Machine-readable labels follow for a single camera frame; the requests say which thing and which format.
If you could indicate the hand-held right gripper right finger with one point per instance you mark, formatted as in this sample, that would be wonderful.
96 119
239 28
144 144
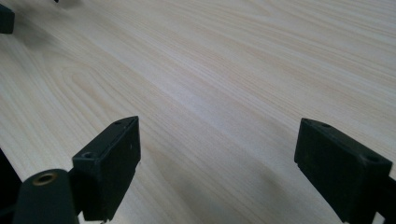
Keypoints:
339 168

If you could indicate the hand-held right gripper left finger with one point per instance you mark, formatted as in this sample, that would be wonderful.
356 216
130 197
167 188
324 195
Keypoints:
107 168

